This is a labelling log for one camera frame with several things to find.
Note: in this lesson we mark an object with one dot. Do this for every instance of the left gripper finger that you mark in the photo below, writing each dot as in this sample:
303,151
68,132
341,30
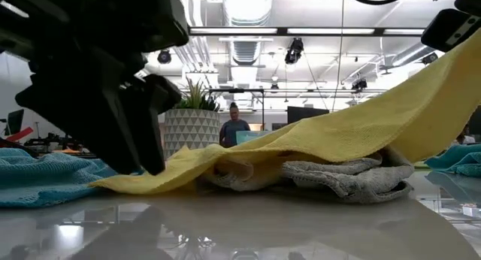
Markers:
86,113
154,113

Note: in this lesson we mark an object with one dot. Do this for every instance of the light blue microfiber towel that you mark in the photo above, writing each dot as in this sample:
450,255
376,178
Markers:
37,177

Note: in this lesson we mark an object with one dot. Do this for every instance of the yellow microfiber towel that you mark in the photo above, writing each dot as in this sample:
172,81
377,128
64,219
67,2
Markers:
338,132

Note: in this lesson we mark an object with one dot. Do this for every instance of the grey waffle towel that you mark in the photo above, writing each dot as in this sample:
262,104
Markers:
338,177

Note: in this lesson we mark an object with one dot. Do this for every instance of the teal microfiber towel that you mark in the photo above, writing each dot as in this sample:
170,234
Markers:
458,160

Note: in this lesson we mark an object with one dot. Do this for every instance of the succulent in triangle-patterned pot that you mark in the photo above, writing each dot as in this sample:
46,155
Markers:
191,128

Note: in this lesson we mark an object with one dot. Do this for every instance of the black desk equipment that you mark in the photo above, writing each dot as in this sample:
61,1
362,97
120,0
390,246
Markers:
49,141

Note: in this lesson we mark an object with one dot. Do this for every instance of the red tool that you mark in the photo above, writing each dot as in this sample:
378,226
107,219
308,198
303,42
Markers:
22,134

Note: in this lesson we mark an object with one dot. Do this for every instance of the black computer monitor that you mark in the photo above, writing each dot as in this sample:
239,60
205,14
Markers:
476,121
16,121
306,113

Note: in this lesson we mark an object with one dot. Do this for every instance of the translucent teal plastic tray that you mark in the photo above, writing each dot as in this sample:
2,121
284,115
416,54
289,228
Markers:
246,136

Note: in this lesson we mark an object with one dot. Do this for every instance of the black hanging camera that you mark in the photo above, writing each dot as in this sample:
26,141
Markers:
359,84
294,51
430,58
164,57

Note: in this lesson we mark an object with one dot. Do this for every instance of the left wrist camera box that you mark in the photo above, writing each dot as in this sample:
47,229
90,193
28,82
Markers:
158,19

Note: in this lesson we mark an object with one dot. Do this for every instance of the black metal gantry frame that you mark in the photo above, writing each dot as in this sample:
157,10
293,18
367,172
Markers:
236,90

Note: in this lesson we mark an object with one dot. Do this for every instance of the silver air duct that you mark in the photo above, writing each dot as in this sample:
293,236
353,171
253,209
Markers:
246,8

